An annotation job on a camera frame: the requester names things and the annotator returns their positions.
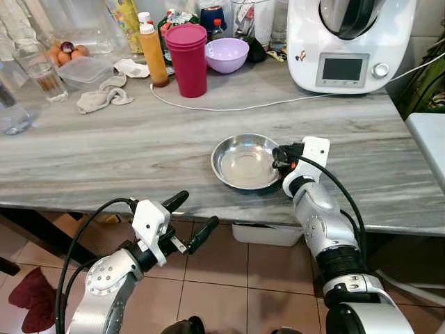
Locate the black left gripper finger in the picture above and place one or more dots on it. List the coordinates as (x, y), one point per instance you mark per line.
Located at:
(175, 201)
(204, 234)

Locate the shallow steel bowl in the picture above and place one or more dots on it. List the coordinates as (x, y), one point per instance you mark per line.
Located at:
(243, 163)

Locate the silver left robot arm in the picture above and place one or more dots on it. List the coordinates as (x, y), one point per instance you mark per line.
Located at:
(104, 292)

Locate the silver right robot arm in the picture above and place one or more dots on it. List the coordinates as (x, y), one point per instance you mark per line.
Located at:
(334, 236)

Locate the white plastic tray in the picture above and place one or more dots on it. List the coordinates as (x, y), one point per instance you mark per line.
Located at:
(268, 235)

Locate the white kitchen machine with display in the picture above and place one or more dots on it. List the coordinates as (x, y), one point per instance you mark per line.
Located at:
(309, 49)

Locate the purple plastic bowl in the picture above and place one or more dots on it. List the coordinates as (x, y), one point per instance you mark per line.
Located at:
(228, 57)

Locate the beige crumpled rag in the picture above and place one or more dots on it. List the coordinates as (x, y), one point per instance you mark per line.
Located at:
(101, 96)

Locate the magenta lidded tumbler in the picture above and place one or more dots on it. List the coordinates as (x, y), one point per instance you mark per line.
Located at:
(188, 66)

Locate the small white cloth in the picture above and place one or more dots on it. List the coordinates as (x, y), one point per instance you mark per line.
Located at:
(132, 68)

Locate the white plastic table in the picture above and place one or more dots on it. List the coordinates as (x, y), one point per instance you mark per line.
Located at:
(427, 136)

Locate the orange sauce bottle white cap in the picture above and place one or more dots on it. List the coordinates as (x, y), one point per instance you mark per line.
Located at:
(154, 59)

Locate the maroon cloth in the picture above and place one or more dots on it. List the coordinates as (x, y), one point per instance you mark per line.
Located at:
(31, 296)

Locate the dark blue mug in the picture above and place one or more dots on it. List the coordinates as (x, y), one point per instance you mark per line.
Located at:
(212, 19)

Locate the clear lidded plastic container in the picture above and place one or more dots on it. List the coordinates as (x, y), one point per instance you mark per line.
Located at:
(85, 71)

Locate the clear drinking glass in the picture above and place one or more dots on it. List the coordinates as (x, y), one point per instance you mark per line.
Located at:
(43, 73)

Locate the clear plastic bottle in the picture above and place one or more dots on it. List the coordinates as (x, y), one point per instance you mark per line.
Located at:
(12, 111)

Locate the yellow printed packet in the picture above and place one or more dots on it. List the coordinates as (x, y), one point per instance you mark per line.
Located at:
(125, 21)

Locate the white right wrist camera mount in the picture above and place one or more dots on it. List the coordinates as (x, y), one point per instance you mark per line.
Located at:
(313, 153)

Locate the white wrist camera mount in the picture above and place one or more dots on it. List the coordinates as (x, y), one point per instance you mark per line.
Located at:
(149, 223)
(313, 153)

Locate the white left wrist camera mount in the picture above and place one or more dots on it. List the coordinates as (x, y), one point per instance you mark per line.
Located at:
(149, 223)

